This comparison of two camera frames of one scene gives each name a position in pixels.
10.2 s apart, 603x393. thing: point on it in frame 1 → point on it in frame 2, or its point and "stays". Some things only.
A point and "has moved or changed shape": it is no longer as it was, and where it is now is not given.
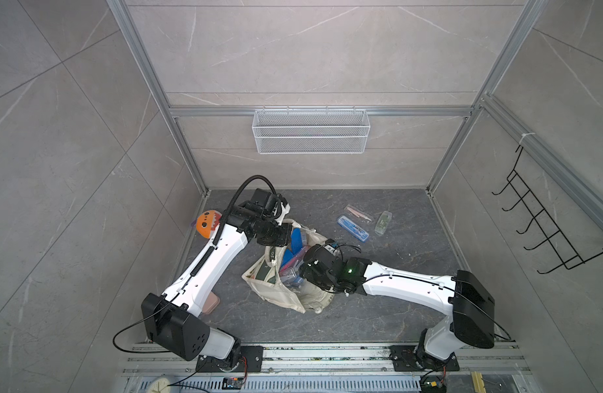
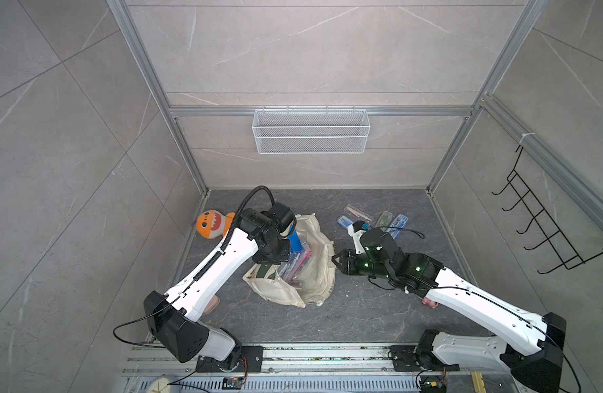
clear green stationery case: (383, 223) stays
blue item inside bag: (296, 242) stays
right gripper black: (307, 272) → (346, 257)
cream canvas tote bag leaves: (263, 278) has moved or changed shape
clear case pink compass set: (359, 213) stays
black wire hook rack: (569, 258) stays
